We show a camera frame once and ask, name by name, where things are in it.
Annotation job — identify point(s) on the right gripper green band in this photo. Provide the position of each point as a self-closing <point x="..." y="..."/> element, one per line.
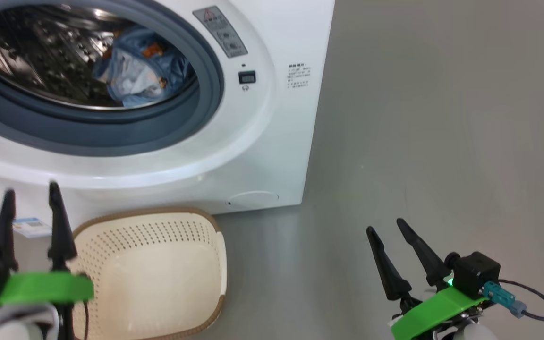
<point x="437" y="311"/>

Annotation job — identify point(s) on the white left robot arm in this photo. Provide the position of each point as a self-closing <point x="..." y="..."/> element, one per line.
<point x="17" y="323"/>

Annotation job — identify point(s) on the white front-load washing machine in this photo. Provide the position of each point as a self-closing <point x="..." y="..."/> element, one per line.
<point x="272" y="141"/>

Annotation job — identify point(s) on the round drain filter cover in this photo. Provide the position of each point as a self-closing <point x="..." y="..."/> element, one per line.
<point x="253" y="199"/>

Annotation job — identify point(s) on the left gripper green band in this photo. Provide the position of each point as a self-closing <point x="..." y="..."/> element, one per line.
<point x="40" y="285"/>

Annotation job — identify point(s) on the cream perforated laundry basket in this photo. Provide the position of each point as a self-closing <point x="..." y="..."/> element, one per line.
<point x="158" y="274"/>

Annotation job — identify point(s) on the blue cartoon print garment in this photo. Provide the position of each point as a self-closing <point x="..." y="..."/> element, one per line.
<point x="175" y="66"/>

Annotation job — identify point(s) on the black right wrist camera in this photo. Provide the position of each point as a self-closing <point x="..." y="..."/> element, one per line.
<point x="475" y="271"/>

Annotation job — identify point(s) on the perforated steel washer drum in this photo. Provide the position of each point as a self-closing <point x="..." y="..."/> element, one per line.
<point x="31" y="52"/>

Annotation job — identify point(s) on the blue energy label sticker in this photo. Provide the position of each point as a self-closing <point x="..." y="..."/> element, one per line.
<point x="31" y="226"/>

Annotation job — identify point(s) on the grey warning sticker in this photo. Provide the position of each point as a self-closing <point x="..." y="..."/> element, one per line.
<point x="220" y="30"/>

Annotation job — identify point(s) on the grey rubber door gasket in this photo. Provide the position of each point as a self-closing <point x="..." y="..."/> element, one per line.
<point x="196" y="118"/>

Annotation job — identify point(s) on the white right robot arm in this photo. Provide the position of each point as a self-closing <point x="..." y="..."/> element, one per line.
<point x="470" y="331"/>

